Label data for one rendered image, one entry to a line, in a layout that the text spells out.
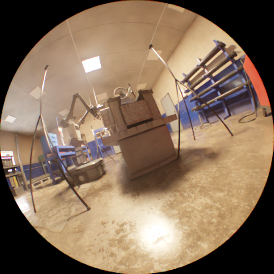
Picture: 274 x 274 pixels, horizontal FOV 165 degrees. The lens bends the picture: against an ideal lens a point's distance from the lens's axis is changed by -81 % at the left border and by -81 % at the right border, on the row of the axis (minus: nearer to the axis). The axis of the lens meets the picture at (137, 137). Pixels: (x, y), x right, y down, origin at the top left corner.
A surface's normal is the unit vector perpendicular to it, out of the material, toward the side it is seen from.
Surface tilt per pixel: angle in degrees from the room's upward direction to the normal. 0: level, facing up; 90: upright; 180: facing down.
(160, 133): 90
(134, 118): 90
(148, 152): 90
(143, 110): 90
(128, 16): 180
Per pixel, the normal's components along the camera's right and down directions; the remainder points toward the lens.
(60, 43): 0.35, 0.94
